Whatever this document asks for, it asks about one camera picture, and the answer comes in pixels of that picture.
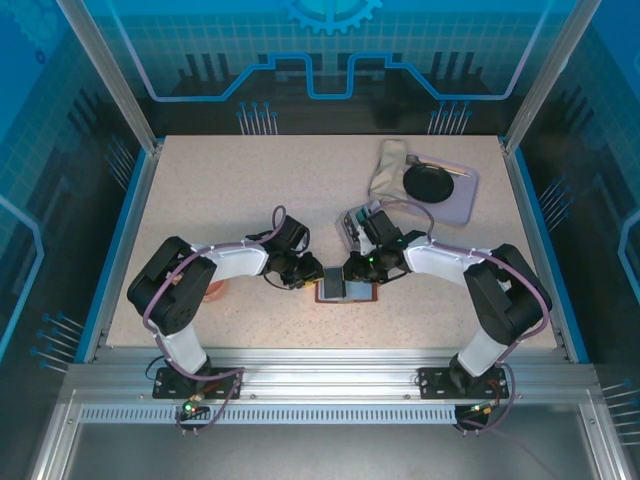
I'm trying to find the lavender plastic tray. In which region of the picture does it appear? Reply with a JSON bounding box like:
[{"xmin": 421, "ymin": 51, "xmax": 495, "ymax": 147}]
[{"xmin": 368, "ymin": 153, "xmax": 481, "ymax": 226}]

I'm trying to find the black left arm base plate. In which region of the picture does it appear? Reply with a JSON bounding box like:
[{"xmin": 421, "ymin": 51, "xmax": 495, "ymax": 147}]
[{"xmin": 152, "ymin": 366, "xmax": 246, "ymax": 401}]

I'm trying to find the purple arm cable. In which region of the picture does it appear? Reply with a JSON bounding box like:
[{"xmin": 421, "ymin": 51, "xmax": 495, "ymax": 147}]
[
  {"xmin": 381, "ymin": 199, "xmax": 552, "ymax": 402},
  {"xmin": 141, "ymin": 205, "xmax": 289, "ymax": 387}
]

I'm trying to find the dark grey credit card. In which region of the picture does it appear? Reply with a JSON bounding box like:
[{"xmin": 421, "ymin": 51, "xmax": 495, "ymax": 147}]
[{"xmin": 324, "ymin": 267, "xmax": 348, "ymax": 299}]

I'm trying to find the beige cloth pouch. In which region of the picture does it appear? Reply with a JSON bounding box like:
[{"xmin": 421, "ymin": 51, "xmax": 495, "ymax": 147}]
[{"xmin": 368, "ymin": 138, "xmax": 413, "ymax": 202}]

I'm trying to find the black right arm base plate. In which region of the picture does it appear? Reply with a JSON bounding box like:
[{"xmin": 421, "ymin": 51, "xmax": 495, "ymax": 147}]
[{"xmin": 417, "ymin": 366, "xmax": 512, "ymax": 401}]

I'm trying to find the clear acrylic card box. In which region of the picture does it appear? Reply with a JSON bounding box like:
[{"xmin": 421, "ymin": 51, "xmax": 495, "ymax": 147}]
[{"xmin": 338, "ymin": 201, "xmax": 382, "ymax": 252}]

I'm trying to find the aluminium front frame rail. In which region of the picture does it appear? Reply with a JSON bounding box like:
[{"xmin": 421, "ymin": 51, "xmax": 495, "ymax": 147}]
[{"xmin": 64, "ymin": 347, "xmax": 601, "ymax": 402}]

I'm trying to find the aluminium frame post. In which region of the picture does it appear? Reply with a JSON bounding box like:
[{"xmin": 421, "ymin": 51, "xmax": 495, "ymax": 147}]
[
  {"xmin": 501, "ymin": 0, "xmax": 589, "ymax": 152},
  {"xmin": 54, "ymin": 0, "xmax": 164, "ymax": 152}
]

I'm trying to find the small orange bowl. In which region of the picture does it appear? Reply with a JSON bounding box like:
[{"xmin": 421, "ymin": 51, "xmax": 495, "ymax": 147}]
[{"xmin": 204, "ymin": 278, "xmax": 228, "ymax": 304}]

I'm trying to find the black round plate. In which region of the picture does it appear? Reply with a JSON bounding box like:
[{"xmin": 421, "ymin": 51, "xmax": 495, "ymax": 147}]
[{"xmin": 402, "ymin": 163, "xmax": 457, "ymax": 204}]

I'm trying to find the blue table side strip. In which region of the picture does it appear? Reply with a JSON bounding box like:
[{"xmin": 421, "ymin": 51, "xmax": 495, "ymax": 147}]
[
  {"xmin": 513, "ymin": 148, "xmax": 589, "ymax": 365},
  {"xmin": 74, "ymin": 148, "xmax": 152, "ymax": 365}
]

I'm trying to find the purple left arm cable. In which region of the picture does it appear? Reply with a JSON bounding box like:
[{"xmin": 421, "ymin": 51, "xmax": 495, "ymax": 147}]
[{"xmin": 141, "ymin": 205, "xmax": 289, "ymax": 387}]

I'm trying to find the slotted grey cable duct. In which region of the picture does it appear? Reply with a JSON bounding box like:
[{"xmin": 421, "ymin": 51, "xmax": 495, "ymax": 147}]
[{"xmin": 79, "ymin": 405, "xmax": 464, "ymax": 426}]

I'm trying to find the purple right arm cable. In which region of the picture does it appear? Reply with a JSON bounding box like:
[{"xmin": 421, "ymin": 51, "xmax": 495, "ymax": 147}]
[{"xmin": 381, "ymin": 199, "xmax": 552, "ymax": 402}]

